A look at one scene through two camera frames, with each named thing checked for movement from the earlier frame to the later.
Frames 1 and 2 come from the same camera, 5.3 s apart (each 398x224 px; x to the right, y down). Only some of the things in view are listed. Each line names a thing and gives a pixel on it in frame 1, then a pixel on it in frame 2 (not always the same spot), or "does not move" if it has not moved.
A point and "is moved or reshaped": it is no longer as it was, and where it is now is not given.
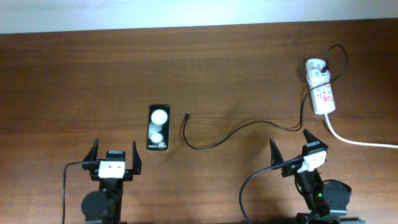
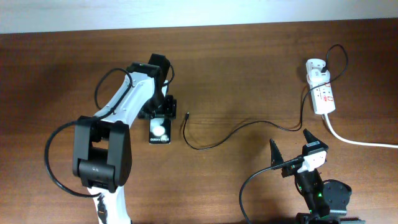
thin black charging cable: [309, 87] does not move
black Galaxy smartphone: [158, 133] is moved or reshaped
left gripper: [90, 163] → [168, 112]
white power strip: [322, 96] does not move
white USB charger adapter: [316, 76] does not move
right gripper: [277, 158] does not move
